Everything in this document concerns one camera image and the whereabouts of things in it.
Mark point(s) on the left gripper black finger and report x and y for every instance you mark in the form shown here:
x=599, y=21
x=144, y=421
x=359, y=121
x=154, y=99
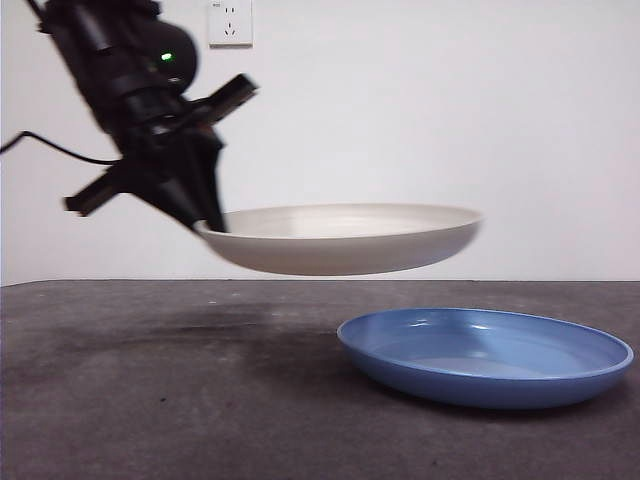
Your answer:
x=177, y=202
x=212, y=190

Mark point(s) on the white round plate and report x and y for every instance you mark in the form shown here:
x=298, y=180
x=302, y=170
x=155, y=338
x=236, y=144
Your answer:
x=340, y=250

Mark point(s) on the blue round plate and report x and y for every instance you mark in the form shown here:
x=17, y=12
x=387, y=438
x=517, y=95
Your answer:
x=475, y=390

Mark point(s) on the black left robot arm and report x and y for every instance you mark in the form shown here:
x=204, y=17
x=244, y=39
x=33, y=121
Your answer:
x=115, y=65

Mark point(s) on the white wall power socket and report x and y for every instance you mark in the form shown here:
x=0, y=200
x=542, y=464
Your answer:
x=231, y=25

